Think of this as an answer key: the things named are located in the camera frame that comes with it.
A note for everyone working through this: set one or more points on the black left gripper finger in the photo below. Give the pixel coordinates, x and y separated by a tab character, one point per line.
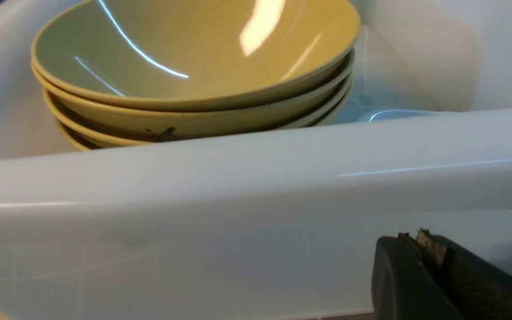
430	277

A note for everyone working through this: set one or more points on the yellow noodle bowl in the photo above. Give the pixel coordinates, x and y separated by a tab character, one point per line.
83	127
86	143
194	55
155	125

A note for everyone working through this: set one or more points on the large white plastic tub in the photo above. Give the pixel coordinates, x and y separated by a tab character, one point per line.
279	225

